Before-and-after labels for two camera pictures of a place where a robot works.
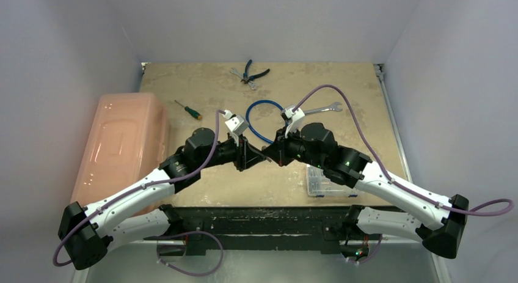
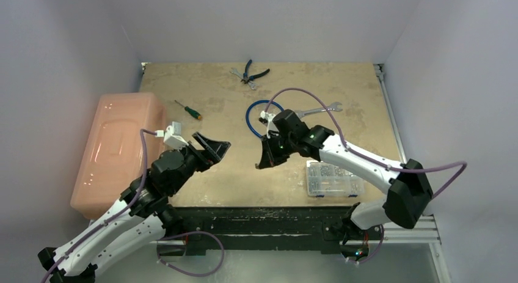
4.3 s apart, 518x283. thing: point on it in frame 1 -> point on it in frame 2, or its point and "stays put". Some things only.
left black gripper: [253, 156] -> [212, 153]
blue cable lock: [248, 120] stays put
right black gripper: [281, 147] stays put
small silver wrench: [253, 85] stays put
